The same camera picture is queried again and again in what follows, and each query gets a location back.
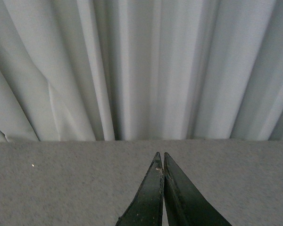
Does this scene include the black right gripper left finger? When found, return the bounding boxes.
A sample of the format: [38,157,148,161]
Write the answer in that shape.
[116,152,165,226]

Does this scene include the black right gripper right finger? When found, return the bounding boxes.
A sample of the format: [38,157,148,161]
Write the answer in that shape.
[164,152,230,226]

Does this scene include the white curtain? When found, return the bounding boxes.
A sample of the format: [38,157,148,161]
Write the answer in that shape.
[0,0,283,142]

